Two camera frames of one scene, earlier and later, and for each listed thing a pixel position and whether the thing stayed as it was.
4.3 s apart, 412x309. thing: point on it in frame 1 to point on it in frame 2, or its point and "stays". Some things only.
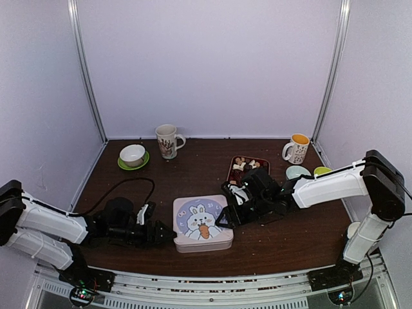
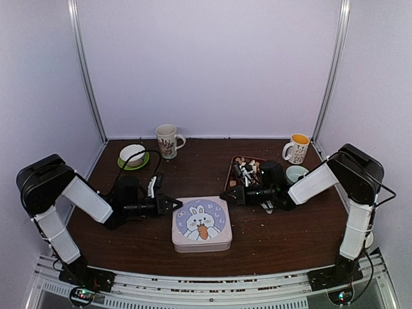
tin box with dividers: x=205 y=248 stays
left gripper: x=150 y=241 to x=160 y=206
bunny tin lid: x=194 y=219 stays
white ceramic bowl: x=132 y=155 stays
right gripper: x=229 y=212 to x=241 y=196
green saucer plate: x=145 y=159 stays
